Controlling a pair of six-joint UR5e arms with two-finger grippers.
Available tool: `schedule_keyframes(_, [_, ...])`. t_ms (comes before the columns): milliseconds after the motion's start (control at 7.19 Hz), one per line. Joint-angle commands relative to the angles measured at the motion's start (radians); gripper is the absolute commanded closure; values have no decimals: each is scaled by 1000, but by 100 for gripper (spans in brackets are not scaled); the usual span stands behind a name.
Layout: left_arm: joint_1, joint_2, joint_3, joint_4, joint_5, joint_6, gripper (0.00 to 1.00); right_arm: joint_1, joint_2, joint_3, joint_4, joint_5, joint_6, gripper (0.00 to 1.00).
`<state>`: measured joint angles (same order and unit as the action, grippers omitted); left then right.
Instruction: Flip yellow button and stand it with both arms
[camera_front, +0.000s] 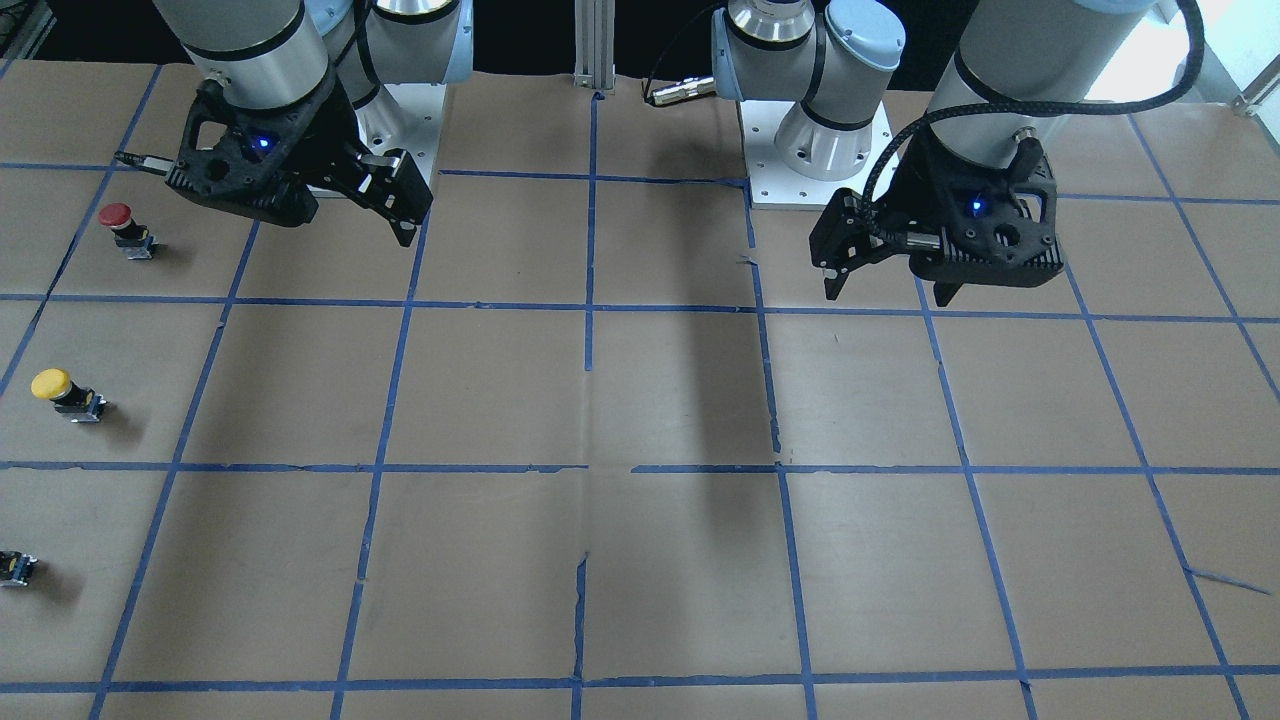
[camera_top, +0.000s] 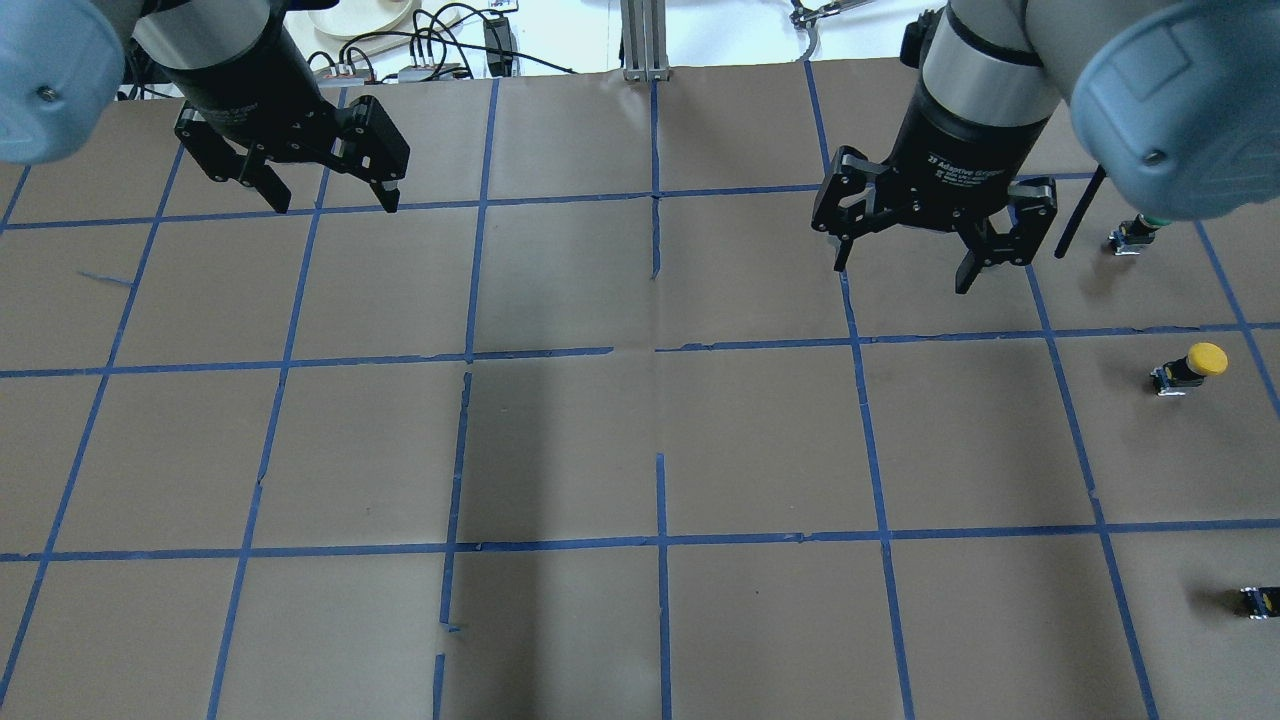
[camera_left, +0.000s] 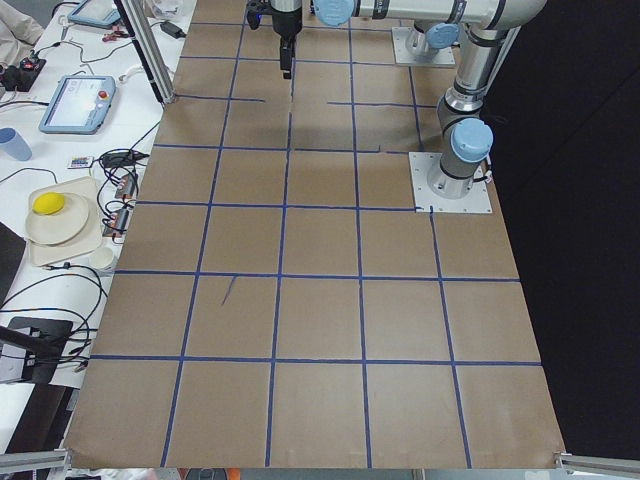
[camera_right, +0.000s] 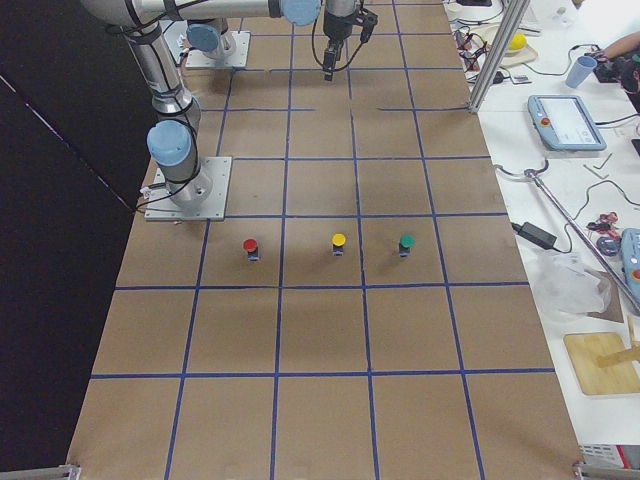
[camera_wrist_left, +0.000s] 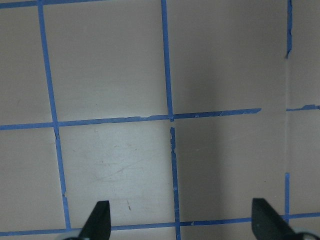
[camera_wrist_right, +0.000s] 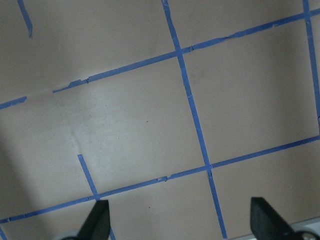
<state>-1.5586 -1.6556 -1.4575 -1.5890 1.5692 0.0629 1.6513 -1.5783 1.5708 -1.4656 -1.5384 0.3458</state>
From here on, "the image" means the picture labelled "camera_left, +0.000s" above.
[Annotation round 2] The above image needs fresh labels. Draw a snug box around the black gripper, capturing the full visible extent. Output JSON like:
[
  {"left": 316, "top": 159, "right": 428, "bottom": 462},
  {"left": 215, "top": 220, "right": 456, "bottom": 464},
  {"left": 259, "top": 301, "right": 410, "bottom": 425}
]
[{"left": 271, "top": 8, "right": 302, "bottom": 80}]

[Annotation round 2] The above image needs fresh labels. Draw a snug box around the black power adapter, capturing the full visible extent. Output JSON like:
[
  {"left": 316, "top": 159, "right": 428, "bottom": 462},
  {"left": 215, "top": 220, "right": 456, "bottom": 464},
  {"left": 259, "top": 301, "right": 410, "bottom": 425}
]
[{"left": 160, "top": 21, "right": 186, "bottom": 39}]

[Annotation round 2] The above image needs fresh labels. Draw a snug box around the blue teach pendant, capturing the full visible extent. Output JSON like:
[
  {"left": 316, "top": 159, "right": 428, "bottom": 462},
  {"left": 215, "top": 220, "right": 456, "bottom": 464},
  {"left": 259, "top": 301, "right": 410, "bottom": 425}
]
[
  {"left": 39, "top": 75, "right": 116, "bottom": 135},
  {"left": 67, "top": 0, "right": 120, "bottom": 29}
]

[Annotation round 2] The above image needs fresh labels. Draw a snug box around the yellow lemon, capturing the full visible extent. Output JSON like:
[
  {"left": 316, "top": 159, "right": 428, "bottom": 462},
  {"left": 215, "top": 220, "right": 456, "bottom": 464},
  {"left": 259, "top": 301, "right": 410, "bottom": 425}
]
[{"left": 32, "top": 192, "right": 66, "bottom": 216}]

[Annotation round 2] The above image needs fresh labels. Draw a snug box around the light blue plastic cup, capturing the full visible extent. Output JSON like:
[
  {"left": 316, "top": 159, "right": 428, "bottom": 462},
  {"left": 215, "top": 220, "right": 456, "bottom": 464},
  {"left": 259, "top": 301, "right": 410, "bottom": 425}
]
[{"left": 0, "top": 127, "right": 32, "bottom": 161}]

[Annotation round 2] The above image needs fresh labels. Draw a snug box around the beige round plate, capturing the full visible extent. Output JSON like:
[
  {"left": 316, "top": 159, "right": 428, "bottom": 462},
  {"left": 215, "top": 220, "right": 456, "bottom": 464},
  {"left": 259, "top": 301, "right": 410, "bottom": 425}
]
[{"left": 25, "top": 193, "right": 89, "bottom": 245}]

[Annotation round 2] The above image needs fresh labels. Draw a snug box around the beige tray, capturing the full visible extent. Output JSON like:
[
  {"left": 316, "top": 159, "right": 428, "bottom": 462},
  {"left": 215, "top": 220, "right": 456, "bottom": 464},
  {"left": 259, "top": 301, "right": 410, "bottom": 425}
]
[{"left": 25, "top": 176, "right": 102, "bottom": 266}]

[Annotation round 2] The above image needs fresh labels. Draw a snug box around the aluminium frame post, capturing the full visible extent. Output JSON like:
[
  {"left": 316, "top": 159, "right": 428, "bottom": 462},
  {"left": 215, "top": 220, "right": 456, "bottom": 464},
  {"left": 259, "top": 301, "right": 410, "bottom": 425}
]
[{"left": 114, "top": 0, "right": 175, "bottom": 105}]

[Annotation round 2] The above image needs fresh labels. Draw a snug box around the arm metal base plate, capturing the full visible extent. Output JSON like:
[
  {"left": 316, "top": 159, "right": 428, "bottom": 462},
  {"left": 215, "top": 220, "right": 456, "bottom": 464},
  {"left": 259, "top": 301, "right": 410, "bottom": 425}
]
[
  {"left": 409, "top": 152, "right": 492, "bottom": 214},
  {"left": 391, "top": 27, "right": 456, "bottom": 68}
]

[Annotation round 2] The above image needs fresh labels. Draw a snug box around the black camera stand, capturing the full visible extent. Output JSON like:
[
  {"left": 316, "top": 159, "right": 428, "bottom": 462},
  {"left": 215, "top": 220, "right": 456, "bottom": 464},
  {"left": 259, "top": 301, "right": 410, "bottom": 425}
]
[{"left": 1, "top": 316, "right": 73, "bottom": 384}]

